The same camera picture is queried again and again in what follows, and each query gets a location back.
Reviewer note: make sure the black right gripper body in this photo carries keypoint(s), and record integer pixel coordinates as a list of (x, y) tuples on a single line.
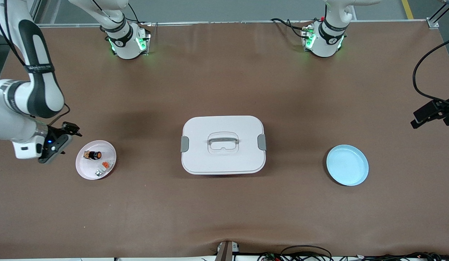
[(58, 133)]

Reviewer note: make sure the orange black push switch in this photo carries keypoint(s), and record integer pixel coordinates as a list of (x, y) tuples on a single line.
[(95, 155)]

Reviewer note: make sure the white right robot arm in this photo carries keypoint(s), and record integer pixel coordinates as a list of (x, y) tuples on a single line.
[(39, 90)]

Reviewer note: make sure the pink round plate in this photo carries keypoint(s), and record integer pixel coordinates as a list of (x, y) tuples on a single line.
[(86, 171)]

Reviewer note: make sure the small orange white connector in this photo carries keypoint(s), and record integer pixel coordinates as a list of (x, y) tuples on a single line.
[(106, 165)]

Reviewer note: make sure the small silver component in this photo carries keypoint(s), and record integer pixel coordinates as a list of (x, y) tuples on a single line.
[(99, 173)]

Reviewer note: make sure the blue round plate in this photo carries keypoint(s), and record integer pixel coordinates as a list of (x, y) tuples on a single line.
[(347, 165)]

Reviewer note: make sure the white lunch box grey latches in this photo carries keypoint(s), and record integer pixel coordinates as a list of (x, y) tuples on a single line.
[(224, 159)]

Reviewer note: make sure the aluminium frame profile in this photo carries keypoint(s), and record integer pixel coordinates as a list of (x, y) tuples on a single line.
[(440, 13), (35, 11)]

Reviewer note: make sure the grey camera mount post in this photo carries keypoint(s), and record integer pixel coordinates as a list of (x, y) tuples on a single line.
[(226, 252)]

